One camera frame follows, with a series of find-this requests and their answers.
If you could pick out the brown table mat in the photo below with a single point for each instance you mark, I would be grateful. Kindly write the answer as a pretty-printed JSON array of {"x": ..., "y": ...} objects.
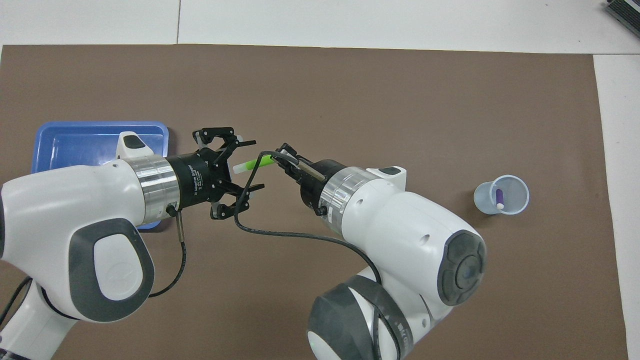
[{"x": 350, "y": 100}]

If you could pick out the grey ribbed device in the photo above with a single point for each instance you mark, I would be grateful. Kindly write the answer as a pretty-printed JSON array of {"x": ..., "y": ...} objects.
[{"x": 627, "y": 10}]

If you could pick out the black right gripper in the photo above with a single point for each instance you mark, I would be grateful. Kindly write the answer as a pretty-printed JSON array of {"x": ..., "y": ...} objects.
[{"x": 315, "y": 182}]

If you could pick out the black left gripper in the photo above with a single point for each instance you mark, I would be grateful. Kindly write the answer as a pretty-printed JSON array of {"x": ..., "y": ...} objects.
[{"x": 200, "y": 177}]

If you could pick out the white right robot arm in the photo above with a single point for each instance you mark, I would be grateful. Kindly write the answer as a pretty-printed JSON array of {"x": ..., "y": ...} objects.
[{"x": 400, "y": 235}]

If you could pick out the purple pen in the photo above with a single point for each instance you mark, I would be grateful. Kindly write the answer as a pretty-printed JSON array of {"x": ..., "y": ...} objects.
[{"x": 499, "y": 199}]

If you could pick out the clear plastic cup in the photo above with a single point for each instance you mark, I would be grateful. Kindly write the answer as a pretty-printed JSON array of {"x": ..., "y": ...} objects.
[{"x": 482, "y": 200}]

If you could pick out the green pen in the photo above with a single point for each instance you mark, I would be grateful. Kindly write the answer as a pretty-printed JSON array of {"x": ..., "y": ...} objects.
[{"x": 252, "y": 164}]

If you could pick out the blue plastic tray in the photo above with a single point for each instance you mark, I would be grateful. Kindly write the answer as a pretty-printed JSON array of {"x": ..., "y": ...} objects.
[{"x": 75, "y": 145}]

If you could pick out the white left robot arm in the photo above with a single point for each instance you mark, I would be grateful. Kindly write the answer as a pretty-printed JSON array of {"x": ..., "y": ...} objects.
[{"x": 50, "y": 210}]

